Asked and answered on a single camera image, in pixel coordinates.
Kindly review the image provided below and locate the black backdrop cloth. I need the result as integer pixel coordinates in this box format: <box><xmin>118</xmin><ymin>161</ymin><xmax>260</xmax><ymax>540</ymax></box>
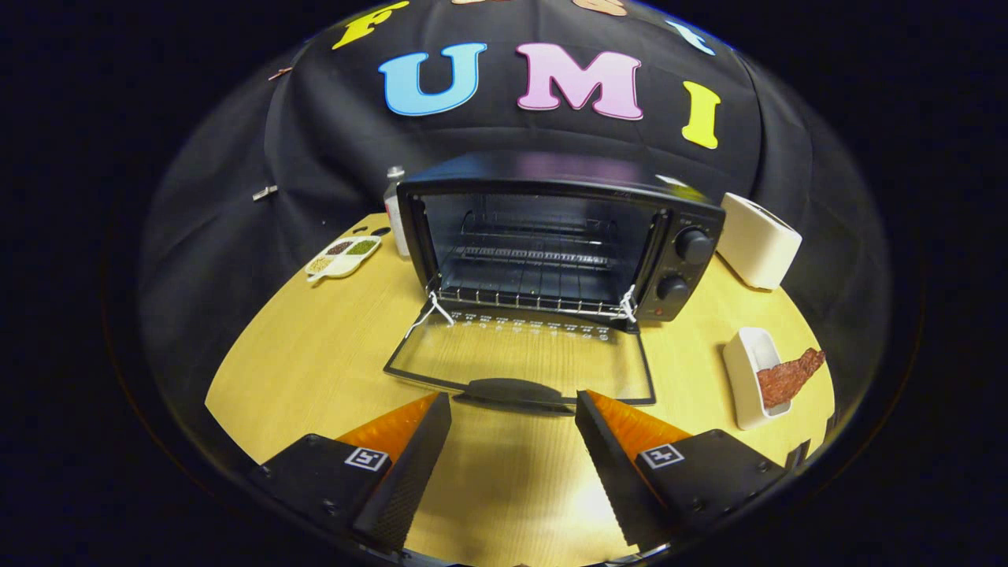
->
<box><xmin>138</xmin><ymin>0</ymin><xmax>891</xmax><ymax>473</ymax></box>

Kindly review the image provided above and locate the black toaster oven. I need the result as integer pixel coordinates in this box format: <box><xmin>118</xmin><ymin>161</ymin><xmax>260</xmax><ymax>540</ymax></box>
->
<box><xmin>384</xmin><ymin>151</ymin><xmax>727</xmax><ymax>416</ymax></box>

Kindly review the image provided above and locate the white toaster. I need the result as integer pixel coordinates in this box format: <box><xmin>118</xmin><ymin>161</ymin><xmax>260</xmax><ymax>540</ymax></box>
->
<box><xmin>717</xmin><ymin>192</ymin><xmax>802</xmax><ymax>291</ymax></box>

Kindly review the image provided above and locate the clear plastic bottle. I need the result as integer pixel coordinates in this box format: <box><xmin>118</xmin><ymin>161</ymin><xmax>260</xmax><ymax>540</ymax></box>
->
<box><xmin>384</xmin><ymin>166</ymin><xmax>410</xmax><ymax>258</ymax></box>

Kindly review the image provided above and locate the white divided spice dish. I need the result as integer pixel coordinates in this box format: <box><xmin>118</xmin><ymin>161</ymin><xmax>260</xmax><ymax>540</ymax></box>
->
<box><xmin>305</xmin><ymin>235</ymin><xmax>383</xmax><ymax>282</ymax></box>

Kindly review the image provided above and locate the white rectangular tray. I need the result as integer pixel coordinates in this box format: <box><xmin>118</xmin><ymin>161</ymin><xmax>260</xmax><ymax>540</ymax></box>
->
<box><xmin>722</xmin><ymin>327</ymin><xmax>793</xmax><ymax>431</ymax></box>

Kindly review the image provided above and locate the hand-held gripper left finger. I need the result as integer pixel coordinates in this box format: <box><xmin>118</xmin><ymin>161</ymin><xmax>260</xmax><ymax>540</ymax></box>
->
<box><xmin>250</xmin><ymin>392</ymin><xmax>454</xmax><ymax>556</ymax></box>

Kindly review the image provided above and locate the brown meat slice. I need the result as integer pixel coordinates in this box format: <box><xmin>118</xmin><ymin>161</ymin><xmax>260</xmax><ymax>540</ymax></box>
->
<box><xmin>757</xmin><ymin>348</ymin><xmax>826</xmax><ymax>410</ymax></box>

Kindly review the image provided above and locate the oven wire rack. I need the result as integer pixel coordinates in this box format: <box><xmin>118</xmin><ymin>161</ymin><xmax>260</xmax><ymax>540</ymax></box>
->
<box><xmin>437</xmin><ymin>244</ymin><xmax>635</xmax><ymax>320</ymax></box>

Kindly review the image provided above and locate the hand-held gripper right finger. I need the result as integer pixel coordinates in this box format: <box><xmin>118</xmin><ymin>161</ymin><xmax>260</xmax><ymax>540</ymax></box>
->
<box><xmin>573</xmin><ymin>390</ymin><xmax>788</xmax><ymax>552</ymax></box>

